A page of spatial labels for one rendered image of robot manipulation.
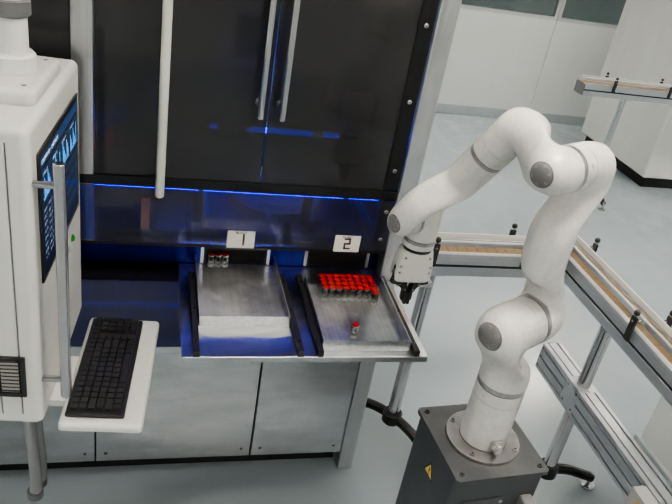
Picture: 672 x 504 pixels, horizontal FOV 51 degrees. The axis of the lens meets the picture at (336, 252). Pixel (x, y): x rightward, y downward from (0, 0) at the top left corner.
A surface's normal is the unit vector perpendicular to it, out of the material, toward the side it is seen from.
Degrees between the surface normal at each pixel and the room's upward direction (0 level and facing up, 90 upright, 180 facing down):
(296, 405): 90
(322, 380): 90
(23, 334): 90
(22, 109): 0
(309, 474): 0
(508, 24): 90
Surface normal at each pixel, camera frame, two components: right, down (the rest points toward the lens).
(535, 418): 0.16, -0.86
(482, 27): 0.20, 0.51
